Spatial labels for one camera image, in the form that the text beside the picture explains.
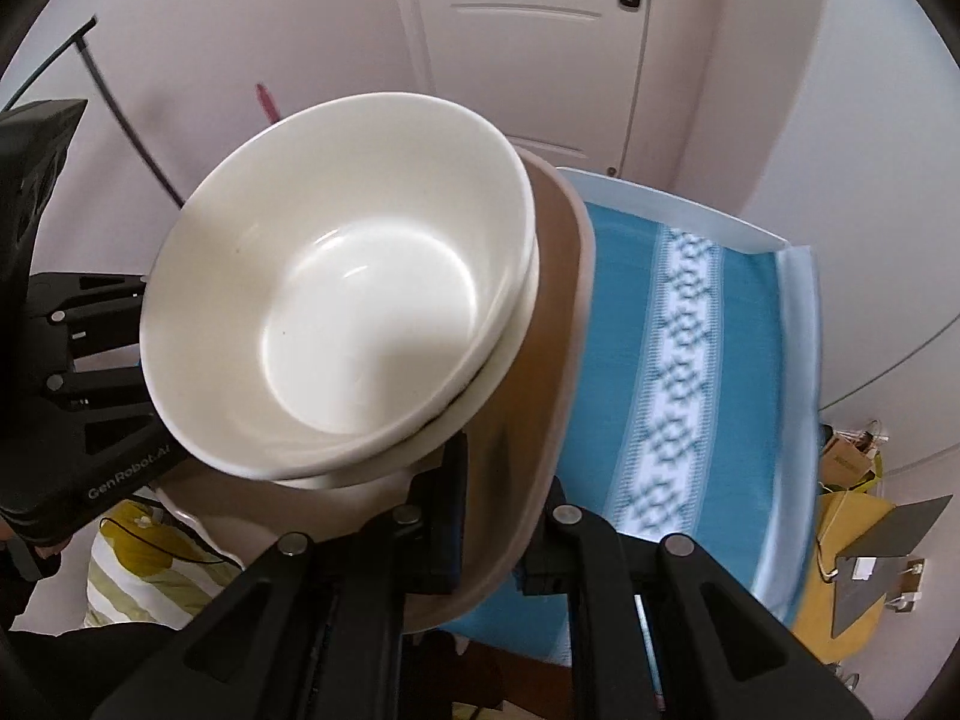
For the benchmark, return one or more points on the white door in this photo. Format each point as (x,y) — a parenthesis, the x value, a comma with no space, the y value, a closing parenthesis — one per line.
(525,52)

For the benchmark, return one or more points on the cream printed bowl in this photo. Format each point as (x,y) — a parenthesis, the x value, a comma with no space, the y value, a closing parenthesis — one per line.
(511,337)

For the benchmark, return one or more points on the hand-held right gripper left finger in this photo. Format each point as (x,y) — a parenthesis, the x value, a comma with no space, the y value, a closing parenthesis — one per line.
(442,525)

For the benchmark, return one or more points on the grey flat panel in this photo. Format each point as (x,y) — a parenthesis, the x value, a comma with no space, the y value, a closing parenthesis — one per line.
(892,532)

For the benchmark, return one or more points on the tan plastic bowl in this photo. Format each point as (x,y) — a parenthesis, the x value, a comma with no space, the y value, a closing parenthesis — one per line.
(540,405)

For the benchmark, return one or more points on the yellow bag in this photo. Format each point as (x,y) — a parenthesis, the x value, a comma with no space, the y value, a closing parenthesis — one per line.
(825,615)

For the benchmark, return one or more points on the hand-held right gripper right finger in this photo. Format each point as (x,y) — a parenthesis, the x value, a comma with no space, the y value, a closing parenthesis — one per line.
(559,540)

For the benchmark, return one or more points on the light blue under cloth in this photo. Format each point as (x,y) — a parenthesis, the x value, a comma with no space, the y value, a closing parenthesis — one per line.
(801,405)

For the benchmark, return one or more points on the white ribbed bowl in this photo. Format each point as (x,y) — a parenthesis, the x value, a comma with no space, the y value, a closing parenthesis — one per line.
(337,292)

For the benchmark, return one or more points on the yellow striped blanket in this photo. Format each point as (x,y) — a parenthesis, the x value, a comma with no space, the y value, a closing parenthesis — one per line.
(127,577)

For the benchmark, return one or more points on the teal patterned tablecloth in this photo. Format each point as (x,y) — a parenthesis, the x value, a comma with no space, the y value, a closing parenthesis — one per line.
(600,360)

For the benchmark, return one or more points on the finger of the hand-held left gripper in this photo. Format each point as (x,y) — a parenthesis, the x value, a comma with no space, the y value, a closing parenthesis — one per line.
(90,307)
(97,390)

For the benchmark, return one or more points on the cardboard box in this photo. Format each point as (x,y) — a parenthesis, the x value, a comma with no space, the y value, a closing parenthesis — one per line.
(847,461)

